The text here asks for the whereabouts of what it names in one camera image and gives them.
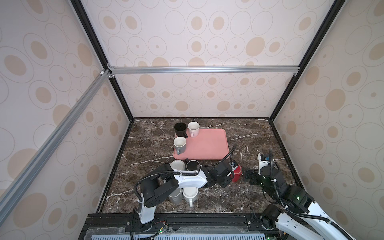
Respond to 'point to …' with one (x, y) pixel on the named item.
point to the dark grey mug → (176, 197)
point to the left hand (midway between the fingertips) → (233, 178)
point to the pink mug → (194, 128)
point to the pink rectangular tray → (210, 144)
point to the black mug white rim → (192, 165)
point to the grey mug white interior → (180, 144)
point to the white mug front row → (190, 194)
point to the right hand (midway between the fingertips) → (255, 169)
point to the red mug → (236, 177)
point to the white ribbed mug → (178, 164)
